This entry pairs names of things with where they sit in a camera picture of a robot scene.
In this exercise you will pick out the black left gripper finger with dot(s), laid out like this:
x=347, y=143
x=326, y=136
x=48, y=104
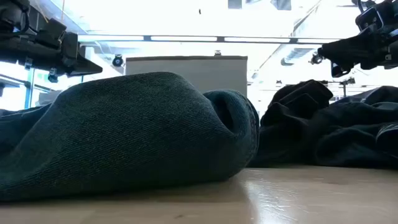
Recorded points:
x=85, y=67

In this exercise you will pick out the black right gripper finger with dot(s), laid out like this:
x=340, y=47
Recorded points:
x=345, y=49
x=339, y=71

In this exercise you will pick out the black garment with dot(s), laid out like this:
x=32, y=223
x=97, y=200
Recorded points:
x=326, y=133

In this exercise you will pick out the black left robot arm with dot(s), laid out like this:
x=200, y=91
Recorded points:
x=12, y=12

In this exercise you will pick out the thin black stand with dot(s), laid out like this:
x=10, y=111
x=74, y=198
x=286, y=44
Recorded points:
x=344, y=85

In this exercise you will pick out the small round black fixture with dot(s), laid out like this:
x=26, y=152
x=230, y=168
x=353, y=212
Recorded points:
x=316, y=58
x=117, y=61

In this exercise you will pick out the dark teal knit garment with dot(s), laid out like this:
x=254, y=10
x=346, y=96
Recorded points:
x=124, y=133

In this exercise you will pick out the cardboard box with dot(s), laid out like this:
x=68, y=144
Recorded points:
x=186, y=73

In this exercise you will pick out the blue vertical post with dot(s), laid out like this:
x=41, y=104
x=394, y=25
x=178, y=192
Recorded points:
x=30, y=88

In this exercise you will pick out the horizontal ceiling light rail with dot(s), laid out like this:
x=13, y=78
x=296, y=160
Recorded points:
x=186, y=39

